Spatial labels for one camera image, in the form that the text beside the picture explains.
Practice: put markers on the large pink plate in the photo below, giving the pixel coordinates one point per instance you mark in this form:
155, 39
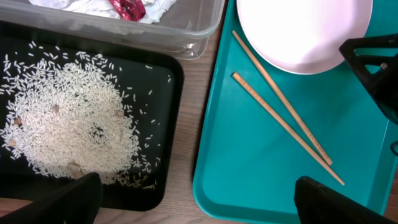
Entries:
303, 36

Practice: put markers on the red snack wrapper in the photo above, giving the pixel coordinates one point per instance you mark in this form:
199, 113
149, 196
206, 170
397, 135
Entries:
129, 10

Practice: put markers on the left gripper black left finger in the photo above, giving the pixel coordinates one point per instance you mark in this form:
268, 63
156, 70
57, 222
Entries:
76, 202

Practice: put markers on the spilled rice pile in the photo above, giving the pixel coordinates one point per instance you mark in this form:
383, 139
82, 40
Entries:
59, 117

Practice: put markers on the black tray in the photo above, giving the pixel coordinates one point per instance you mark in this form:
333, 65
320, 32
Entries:
153, 83

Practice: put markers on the wooden chopstick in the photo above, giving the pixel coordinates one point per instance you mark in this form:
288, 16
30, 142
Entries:
269, 109
283, 99

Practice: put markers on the clear plastic bin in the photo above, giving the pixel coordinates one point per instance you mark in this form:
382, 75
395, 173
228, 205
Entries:
182, 31

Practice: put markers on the teal plastic tray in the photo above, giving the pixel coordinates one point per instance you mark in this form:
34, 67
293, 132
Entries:
248, 164

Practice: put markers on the white tissue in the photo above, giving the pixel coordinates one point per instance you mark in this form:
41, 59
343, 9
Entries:
154, 8

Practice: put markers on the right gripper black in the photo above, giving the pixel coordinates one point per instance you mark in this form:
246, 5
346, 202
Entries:
377, 73

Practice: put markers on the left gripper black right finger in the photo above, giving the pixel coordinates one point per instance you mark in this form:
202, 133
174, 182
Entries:
319, 204

